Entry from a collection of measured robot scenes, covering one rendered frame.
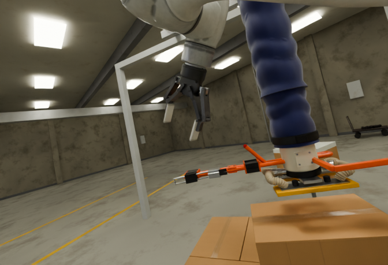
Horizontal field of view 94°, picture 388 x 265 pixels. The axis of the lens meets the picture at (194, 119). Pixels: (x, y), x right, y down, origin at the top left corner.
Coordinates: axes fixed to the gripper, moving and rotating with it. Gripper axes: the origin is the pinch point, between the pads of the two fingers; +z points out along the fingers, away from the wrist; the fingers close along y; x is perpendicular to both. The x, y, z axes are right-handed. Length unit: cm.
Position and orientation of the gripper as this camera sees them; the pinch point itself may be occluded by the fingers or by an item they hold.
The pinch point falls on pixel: (179, 127)
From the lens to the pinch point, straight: 60.0
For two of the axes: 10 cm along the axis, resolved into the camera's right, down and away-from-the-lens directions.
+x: -6.8, 0.7, -7.3
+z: -2.5, 9.1, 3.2
